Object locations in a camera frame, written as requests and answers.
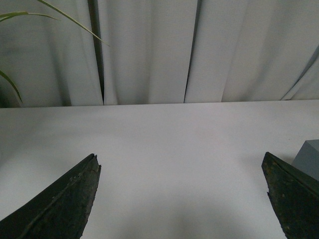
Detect white pleated curtain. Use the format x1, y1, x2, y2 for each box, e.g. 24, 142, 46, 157
0, 0, 319, 108

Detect green plant leaves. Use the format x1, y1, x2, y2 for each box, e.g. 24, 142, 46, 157
0, 0, 110, 103

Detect gray block base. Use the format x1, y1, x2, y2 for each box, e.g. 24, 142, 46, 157
292, 139, 319, 180

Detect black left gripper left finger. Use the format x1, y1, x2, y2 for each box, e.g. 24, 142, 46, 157
0, 154, 101, 239

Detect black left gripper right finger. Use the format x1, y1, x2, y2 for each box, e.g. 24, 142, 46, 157
261, 152, 319, 239

